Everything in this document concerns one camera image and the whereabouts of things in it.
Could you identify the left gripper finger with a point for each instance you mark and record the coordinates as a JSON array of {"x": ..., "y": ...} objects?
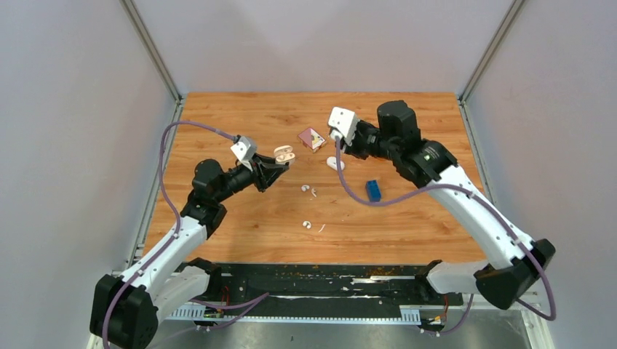
[
  {"x": 267, "y": 161},
  {"x": 274, "y": 173}
]

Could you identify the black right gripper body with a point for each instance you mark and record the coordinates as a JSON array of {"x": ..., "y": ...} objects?
[{"x": 367, "y": 142}]

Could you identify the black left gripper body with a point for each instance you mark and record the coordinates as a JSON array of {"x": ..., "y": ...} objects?
[{"x": 258, "y": 174}]

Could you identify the white earbud charging case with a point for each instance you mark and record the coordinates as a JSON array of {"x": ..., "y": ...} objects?
[{"x": 284, "y": 155}]

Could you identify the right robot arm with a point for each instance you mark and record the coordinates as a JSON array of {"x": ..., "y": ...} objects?
[{"x": 513, "y": 262}]

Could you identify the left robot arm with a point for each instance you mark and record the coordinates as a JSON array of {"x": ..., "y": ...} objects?
[{"x": 127, "y": 309}]

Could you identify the playing card box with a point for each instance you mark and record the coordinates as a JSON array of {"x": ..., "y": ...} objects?
[{"x": 311, "y": 139}]

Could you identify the blue building block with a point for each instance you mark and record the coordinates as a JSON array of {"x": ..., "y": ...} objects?
[{"x": 373, "y": 191}]

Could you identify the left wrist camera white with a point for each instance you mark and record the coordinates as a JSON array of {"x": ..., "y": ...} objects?
[{"x": 244, "y": 148}]

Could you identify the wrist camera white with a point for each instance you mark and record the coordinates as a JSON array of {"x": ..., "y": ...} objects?
[
  {"x": 244, "y": 148},
  {"x": 343, "y": 125}
]

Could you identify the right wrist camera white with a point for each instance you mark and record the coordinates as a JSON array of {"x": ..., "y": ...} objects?
[{"x": 343, "y": 125}]

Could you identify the right aluminium corner post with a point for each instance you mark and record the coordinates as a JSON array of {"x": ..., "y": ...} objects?
[{"x": 491, "y": 49}]

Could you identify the aluminium corner post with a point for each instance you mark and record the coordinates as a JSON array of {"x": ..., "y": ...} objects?
[
  {"x": 134, "y": 16},
  {"x": 491, "y": 49}
]

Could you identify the left aluminium corner post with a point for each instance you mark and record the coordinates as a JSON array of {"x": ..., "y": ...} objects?
[{"x": 134, "y": 16}]

